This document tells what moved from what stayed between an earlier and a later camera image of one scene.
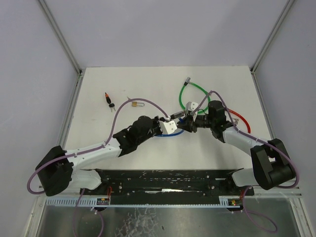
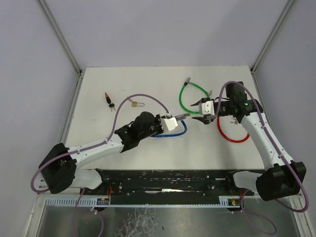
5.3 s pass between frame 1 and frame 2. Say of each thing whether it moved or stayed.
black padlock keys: stayed
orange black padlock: stayed
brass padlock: stayed
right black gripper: moved
